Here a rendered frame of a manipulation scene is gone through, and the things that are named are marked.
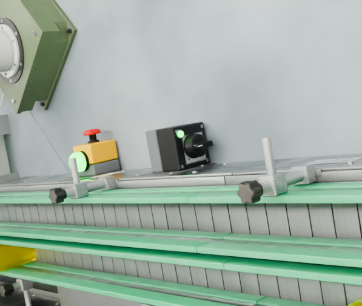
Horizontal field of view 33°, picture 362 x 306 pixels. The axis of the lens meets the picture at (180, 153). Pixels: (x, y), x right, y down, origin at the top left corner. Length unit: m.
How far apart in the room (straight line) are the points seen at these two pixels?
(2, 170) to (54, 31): 0.51
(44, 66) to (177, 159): 0.51
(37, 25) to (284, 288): 0.81
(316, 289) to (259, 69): 0.38
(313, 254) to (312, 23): 0.37
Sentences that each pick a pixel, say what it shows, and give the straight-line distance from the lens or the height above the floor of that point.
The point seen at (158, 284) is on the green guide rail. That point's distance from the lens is 1.09.
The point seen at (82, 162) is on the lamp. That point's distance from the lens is 1.31.
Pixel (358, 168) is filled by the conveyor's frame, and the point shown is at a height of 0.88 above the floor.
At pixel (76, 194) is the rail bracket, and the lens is 1.11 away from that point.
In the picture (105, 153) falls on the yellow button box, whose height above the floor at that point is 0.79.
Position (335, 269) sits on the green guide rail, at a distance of 0.77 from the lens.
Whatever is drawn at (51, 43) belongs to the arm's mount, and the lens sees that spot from 1.42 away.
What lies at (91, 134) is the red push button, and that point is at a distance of 1.34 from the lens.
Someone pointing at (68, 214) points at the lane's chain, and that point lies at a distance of 1.32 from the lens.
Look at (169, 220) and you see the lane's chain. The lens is 1.06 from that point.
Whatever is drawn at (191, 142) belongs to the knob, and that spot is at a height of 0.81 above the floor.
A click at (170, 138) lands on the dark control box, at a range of 1.08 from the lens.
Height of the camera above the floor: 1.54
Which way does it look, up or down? 41 degrees down
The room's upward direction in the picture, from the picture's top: 103 degrees counter-clockwise
